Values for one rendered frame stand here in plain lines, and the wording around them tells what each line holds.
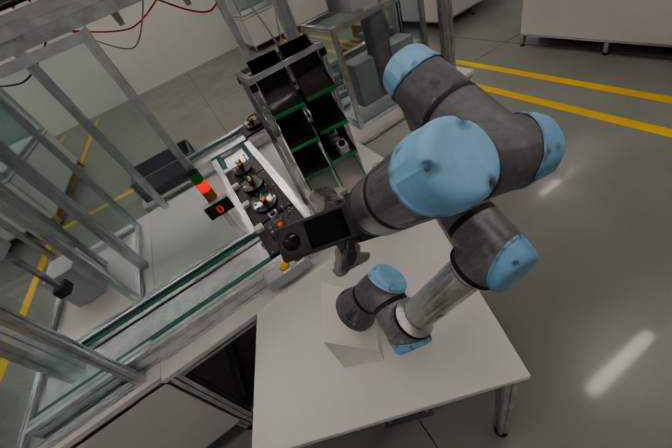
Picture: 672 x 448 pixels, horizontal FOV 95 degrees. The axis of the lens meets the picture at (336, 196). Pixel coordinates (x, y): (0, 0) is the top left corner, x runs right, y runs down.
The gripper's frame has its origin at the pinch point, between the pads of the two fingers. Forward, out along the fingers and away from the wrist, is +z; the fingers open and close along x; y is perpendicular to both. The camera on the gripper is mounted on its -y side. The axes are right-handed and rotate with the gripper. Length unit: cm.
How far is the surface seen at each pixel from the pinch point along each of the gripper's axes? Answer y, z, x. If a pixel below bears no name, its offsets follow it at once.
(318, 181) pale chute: 33, 88, 32
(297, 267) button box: 10, 87, -4
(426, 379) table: 32, 45, -51
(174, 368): -48, 105, -28
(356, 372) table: 14, 59, -45
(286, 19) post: 58, 118, 155
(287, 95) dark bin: 21, 56, 62
